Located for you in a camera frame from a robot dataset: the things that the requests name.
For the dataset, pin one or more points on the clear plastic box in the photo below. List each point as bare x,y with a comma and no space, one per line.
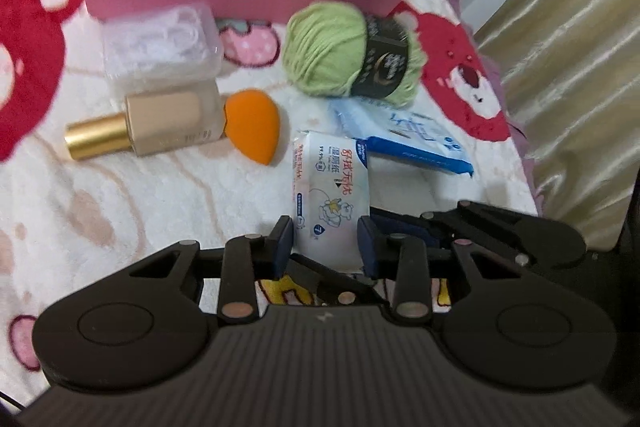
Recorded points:
160,42

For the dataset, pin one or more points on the beige foundation bottle gold cap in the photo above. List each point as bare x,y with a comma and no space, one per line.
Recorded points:
170,122

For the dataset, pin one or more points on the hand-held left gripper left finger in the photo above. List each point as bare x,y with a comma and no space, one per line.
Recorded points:
281,249

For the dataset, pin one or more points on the printed bear blanket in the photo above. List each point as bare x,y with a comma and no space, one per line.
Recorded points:
125,217

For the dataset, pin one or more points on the blue tissue packet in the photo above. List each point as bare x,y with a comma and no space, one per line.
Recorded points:
400,132

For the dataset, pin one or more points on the green yarn ball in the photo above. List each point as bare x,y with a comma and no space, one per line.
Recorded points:
320,52

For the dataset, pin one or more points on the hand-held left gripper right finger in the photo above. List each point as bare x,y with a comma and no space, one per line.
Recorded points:
369,252

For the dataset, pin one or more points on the golden curtain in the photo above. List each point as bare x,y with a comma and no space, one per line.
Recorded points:
575,57

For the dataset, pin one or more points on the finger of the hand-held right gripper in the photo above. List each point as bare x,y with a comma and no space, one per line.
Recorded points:
320,279
500,222

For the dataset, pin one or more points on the white wet wipes packet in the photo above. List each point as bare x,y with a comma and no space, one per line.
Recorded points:
330,187

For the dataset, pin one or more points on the orange makeup sponge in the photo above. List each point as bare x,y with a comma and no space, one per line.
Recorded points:
252,129

